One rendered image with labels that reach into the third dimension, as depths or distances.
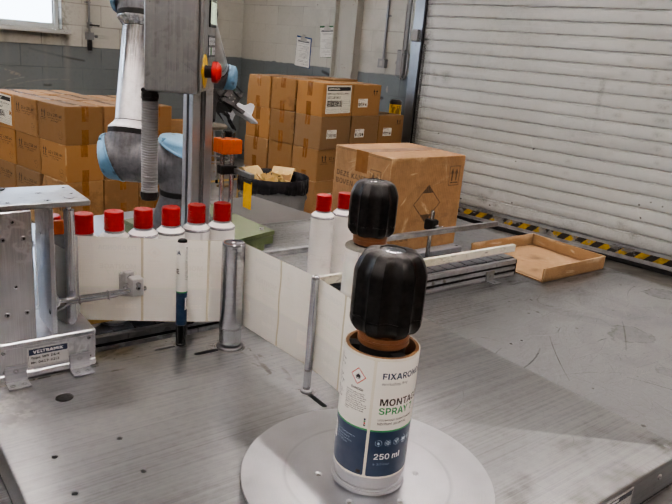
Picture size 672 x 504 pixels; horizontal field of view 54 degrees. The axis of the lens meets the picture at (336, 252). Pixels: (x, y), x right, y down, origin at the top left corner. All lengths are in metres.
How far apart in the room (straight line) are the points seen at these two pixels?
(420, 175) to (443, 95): 4.35
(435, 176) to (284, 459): 1.22
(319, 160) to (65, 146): 1.81
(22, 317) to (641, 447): 0.90
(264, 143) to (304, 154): 0.46
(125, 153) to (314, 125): 3.49
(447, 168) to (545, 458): 1.14
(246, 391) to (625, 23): 4.84
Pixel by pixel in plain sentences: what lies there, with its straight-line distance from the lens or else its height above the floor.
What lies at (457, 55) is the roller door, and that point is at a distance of 6.15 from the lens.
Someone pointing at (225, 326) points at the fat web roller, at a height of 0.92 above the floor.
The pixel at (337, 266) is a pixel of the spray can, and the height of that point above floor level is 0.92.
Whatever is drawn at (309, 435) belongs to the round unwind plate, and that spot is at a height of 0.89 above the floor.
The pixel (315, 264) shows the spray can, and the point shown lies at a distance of 1.43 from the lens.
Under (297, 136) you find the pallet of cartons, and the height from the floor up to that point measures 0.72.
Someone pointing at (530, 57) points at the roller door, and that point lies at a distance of 5.80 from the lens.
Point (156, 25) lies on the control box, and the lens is 1.23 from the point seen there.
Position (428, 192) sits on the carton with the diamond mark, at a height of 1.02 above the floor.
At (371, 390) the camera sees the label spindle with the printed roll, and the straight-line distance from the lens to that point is 0.74.
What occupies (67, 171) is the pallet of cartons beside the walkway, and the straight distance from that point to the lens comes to 4.71.
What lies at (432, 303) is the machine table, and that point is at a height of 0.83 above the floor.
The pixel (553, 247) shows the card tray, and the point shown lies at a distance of 2.20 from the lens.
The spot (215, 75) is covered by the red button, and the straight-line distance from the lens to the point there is 1.23.
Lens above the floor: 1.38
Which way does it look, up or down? 17 degrees down
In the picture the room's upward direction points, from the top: 5 degrees clockwise
